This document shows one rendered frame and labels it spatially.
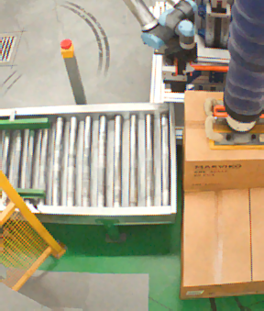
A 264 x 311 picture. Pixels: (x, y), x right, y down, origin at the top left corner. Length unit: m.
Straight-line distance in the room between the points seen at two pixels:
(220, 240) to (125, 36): 2.05
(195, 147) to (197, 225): 0.50
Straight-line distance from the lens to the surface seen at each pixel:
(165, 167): 2.91
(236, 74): 2.11
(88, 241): 3.37
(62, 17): 4.39
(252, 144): 2.54
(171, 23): 2.38
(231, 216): 2.83
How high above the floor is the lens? 3.21
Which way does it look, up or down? 62 degrees down
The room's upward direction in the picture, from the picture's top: 9 degrees counter-clockwise
